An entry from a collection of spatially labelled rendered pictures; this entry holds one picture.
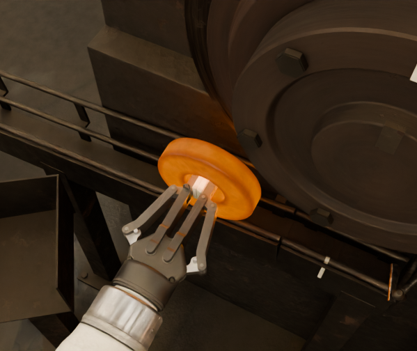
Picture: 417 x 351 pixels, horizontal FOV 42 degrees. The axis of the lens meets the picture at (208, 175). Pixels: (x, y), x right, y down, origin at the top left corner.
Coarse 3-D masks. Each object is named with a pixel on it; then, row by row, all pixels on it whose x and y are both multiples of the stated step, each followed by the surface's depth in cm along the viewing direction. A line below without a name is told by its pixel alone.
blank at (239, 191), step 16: (176, 144) 76; (192, 144) 74; (208, 144) 73; (160, 160) 78; (176, 160) 75; (192, 160) 73; (208, 160) 72; (224, 160) 73; (176, 176) 80; (208, 176) 75; (224, 176) 72; (240, 176) 73; (224, 192) 76; (240, 192) 74; (256, 192) 76; (224, 208) 81; (240, 208) 78
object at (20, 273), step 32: (0, 192) 94; (32, 192) 96; (64, 192) 95; (0, 224) 101; (32, 224) 100; (64, 224) 92; (0, 256) 98; (32, 256) 97; (64, 256) 89; (0, 288) 94; (32, 288) 94; (64, 288) 86; (0, 320) 92; (32, 320) 113; (64, 320) 119
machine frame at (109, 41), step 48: (144, 0) 81; (96, 48) 87; (144, 48) 87; (144, 96) 91; (192, 96) 84; (144, 144) 104; (192, 240) 131; (240, 288) 141; (288, 288) 126; (384, 336) 121
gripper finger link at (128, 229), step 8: (168, 192) 75; (160, 200) 75; (168, 200) 75; (152, 208) 74; (160, 208) 75; (144, 216) 74; (152, 216) 74; (128, 224) 73; (136, 224) 73; (144, 224) 74; (128, 232) 73
